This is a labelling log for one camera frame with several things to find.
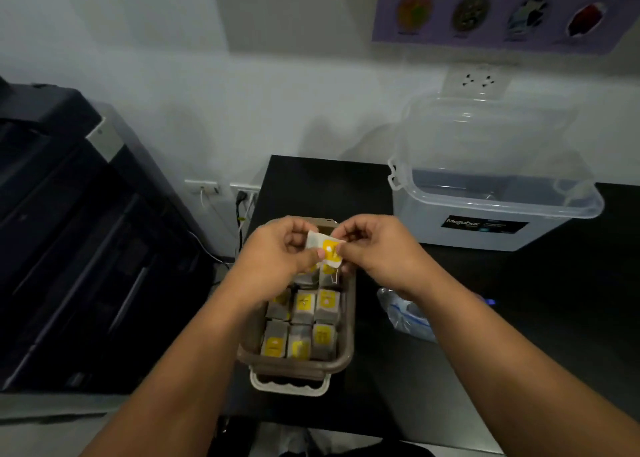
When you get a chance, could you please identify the person's right hand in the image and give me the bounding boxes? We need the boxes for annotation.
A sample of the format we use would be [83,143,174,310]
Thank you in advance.
[330,214,437,303]

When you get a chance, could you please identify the person's left hand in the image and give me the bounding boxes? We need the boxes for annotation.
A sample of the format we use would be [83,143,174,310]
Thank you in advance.
[236,216,327,314]

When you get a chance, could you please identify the white tea bag yellow tag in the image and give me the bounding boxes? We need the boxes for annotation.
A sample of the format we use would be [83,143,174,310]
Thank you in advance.
[305,230,347,269]

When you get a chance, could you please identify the person's left forearm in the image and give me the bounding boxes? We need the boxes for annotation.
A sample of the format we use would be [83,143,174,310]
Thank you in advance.
[80,272,281,457]

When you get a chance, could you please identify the person's right forearm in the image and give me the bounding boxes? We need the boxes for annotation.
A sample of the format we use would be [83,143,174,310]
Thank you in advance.
[407,272,640,457]

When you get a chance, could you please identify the rows of packed tea bags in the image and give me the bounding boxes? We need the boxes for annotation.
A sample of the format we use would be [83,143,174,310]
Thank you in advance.
[261,264,344,362]

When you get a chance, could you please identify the brown plastic basket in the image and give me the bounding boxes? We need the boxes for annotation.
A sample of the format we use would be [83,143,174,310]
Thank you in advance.
[236,215,357,398]

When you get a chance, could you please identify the clear zip plastic bag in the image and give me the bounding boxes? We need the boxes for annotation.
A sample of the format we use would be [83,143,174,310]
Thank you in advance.
[376,287,439,344]

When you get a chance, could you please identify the clear plastic storage box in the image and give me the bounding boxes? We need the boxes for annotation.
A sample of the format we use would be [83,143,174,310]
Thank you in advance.
[387,158,606,253]

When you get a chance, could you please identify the clear plastic box lid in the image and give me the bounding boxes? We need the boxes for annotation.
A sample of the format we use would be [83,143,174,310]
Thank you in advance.
[394,89,597,207]

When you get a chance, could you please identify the black office printer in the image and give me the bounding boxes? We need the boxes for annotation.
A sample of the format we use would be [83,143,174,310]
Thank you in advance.
[0,76,217,395]

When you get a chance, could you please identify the purple food poster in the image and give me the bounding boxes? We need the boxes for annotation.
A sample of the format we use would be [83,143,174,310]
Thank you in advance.
[371,0,640,56]

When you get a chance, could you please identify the white wall outlet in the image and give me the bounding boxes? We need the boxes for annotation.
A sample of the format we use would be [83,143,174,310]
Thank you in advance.
[229,183,262,208]
[183,179,221,196]

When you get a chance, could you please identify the white cable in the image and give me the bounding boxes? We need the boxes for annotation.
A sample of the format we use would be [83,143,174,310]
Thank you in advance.
[187,230,236,266]

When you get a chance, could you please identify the white double wall socket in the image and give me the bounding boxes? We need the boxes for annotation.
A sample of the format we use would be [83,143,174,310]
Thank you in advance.
[442,64,514,98]

